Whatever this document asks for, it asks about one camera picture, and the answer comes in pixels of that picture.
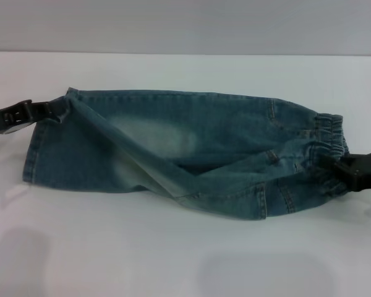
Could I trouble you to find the blue denim shorts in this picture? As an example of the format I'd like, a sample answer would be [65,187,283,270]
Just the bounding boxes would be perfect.
[21,87,352,222]

